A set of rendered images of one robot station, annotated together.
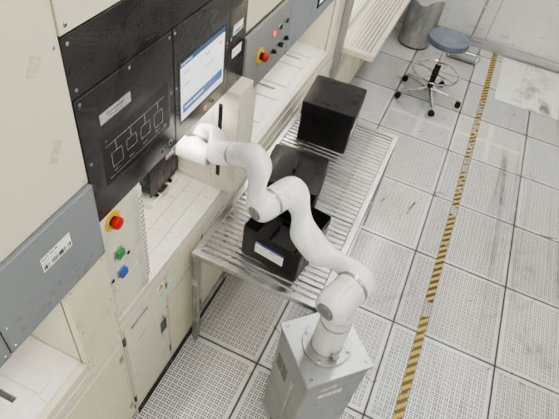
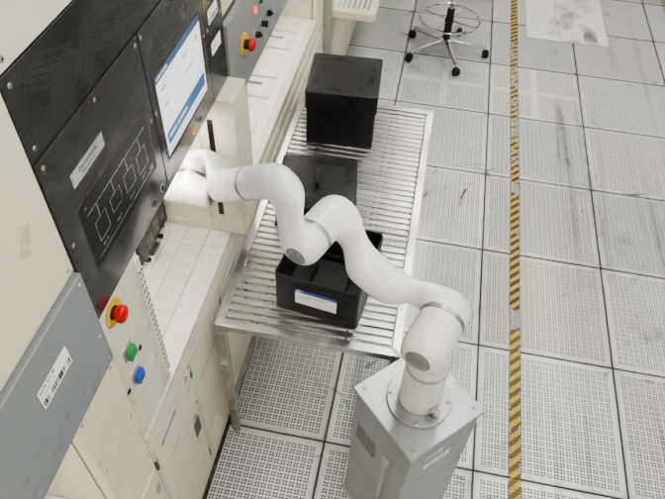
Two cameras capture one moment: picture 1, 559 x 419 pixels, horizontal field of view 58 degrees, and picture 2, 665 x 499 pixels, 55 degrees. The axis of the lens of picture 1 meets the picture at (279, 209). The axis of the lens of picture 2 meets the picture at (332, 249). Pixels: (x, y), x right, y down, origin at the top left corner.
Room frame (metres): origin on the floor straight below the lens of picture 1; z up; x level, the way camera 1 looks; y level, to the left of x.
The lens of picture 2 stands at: (0.08, 0.12, 2.45)
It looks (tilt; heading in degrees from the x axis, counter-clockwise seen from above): 48 degrees down; 353
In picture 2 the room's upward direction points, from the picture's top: 3 degrees clockwise
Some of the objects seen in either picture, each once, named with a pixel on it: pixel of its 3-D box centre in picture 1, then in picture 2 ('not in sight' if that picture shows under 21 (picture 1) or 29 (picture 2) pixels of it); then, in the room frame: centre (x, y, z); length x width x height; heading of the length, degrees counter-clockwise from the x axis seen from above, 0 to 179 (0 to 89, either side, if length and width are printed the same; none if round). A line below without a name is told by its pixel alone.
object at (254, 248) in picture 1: (285, 234); (330, 269); (1.41, -0.05, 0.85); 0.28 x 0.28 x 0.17; 66
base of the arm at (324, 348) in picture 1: (331, 332); (423, 382); (0.98, -0.27, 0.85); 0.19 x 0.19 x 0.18
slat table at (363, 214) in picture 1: (299, 234); (337, 264); (1.83, -0.13, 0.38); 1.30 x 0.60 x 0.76; 164
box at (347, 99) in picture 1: (331, 114); (343, 101); (2.29, -0.18, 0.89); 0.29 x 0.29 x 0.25; 78
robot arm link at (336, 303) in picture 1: (338, 307); (428, 349); (0.95, -0.25, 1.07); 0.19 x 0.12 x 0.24; 143
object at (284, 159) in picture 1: (294, 173); (318, 188); (1.83, -0.04, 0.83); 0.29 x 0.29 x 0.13; 81
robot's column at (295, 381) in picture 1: (309, 385); (403, 453); (0.98, -0.27, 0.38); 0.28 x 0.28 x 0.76; 29
